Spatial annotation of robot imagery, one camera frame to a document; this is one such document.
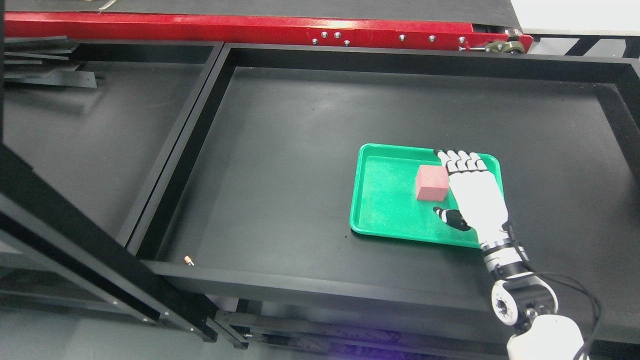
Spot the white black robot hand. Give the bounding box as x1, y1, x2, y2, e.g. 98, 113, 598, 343
433, 149, 510, 249

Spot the pink foam block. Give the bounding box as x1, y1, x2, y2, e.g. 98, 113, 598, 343
414, 164, 450, 202

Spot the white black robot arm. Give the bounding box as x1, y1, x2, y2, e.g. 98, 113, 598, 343
481, 222, 591, 360

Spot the green plastic tray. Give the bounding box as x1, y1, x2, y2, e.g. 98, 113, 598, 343
349, 143, 481, 249

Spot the black metal right shelf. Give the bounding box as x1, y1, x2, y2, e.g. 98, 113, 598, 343
126, 43, 639, 360

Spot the black metal shelf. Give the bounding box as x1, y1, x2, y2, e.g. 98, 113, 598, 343
1, 39, 248, 349
126, 43, 639, 360

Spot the black metal left shelf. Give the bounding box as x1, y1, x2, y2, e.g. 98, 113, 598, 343
1, 39, 248, 349

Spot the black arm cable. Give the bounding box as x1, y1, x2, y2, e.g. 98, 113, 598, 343
527, 272, 602, 360

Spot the red conveyor frame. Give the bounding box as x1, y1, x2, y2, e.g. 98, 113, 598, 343
4, 11, 533, 53

